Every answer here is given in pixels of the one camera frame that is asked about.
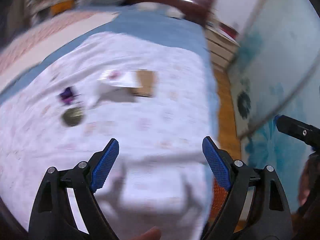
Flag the person's right hand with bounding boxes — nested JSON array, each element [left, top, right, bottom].
[[298, 160, 315, 206]]

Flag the person's left hand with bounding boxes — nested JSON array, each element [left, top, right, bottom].
[[132, 226, 162, 240]]

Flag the red plastic mesh basket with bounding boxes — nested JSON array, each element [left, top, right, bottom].
[[209, 179, 228, 224]]

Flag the gold round foil lid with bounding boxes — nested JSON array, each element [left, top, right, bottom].
[[61, 107, 84, 127]]

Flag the pink checkered folded quilt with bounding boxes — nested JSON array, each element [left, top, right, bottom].
[[1, 10, 120, 90]]

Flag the large brown cardboard piece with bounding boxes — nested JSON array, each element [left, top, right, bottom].
[[131, 70, 156, 98]]

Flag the cream drawer nightstand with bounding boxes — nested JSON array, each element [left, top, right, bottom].
[[205, 26, 240, 70]]

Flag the white plastic bag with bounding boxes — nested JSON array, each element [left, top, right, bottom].
[[88, 69, 142, 107]]

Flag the purple foil wrapper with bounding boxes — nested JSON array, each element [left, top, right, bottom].
[[59, 87, 80, 106]]

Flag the blue bed mattress sheet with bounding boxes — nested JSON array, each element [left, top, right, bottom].
[[0, 3, 221, 230]]

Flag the white pillow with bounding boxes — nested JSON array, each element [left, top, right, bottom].
[[135, 2, 185, 19]]

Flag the white patterned blanket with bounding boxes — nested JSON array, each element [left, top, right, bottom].
[[0, 31, 218, 240]]

